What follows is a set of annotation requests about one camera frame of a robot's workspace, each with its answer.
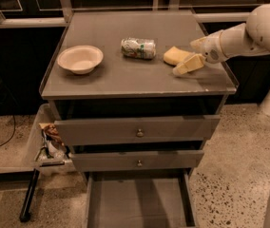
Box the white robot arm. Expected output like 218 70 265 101
173 4 270 115

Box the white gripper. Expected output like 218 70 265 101
173 30 227 76

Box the brown snack wrapper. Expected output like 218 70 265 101
39 123 64 145

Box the clear plastic bin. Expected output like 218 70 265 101
23 104 75 175

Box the grey open bottom drawer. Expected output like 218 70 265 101
82 169 199 228

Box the yellow sponge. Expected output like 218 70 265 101
164 47 194 66

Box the brass top drawer knob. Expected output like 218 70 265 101
136 128 145 138

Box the grey middle drawer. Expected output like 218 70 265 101
71 150 203 172

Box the black metal leg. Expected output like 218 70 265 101
19 169 40 222

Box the grey top drawer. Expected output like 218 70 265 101
55 115 220 146

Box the white railing bar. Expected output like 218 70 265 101
0 12 249 29

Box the grey drawer cabinet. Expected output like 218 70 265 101
39 10 240 185

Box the crushed green white can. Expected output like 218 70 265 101
121 37 156 60

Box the black cable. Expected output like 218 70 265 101
0 114 17 153

